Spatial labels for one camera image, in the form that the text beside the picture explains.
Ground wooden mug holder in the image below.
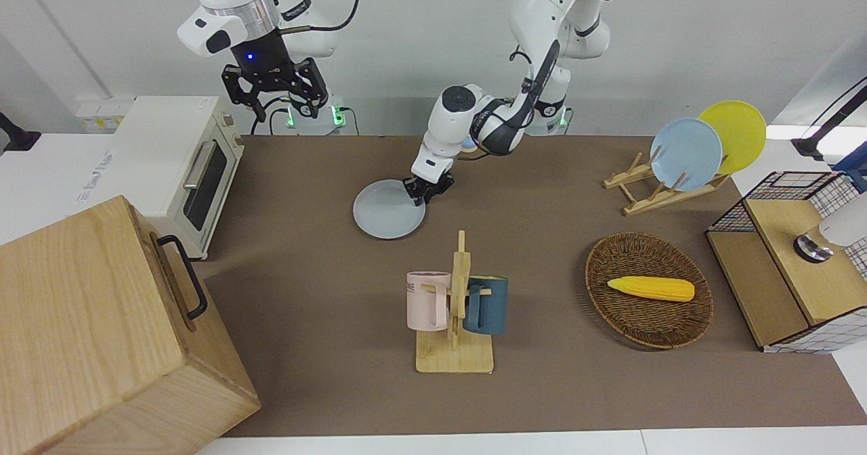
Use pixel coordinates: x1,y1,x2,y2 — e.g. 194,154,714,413
415,230,495,374

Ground large wooden box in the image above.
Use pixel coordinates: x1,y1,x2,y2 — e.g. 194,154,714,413
0,195,261,455

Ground white object with metal base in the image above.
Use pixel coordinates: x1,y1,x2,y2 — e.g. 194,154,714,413
794,194,867,264

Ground blue object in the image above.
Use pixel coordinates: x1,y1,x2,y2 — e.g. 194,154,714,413
832,142,867,192

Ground white toaster oven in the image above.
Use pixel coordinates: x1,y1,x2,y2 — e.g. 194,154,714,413
108,96,246,261

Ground wooden plate rack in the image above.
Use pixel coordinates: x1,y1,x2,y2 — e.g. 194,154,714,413
604,152,732,217

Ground yellow corn cob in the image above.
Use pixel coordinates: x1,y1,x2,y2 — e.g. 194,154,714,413
607,276,696,303

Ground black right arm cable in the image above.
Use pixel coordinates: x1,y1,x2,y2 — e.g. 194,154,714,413
279,0,363,35

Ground light blue plate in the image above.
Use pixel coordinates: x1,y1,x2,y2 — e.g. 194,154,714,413
650,118,723,192

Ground white wall sockets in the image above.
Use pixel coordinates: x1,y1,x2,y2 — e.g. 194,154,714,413
76,100,133,131

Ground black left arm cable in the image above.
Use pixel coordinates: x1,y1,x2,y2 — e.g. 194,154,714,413
509,39,563,114

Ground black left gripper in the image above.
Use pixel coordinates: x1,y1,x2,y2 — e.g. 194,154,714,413
403,173,455,207

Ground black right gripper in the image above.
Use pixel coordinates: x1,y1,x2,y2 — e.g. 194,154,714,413
221,30,331,123

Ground gray plate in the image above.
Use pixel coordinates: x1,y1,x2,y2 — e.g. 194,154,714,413
353,179,427,240

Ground pink mug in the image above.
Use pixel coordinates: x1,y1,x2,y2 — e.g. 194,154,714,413
406,271,452,331

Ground brown table mat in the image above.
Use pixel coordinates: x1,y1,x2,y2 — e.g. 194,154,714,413
196,135,867,438

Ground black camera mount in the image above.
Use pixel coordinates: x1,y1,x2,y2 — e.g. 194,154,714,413
0,112,41,154

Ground black right base cable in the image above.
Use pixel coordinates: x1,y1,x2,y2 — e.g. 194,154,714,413
251,96,292,135

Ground yellow plate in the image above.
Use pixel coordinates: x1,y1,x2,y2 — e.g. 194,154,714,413
698,101,767,175

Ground black box handle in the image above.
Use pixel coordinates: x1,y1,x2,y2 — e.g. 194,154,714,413
157,235,208,321

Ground wire mesh wooden shelf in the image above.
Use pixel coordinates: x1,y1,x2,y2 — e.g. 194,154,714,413
706,171,867,354

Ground dark blue mug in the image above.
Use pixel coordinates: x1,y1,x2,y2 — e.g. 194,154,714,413
464,276,509,336

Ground brown wicker basket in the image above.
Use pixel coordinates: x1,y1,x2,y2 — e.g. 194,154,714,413
585,232,715,351

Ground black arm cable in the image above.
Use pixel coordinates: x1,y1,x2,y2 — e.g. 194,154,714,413
509,39,563,114
279,0,363,35

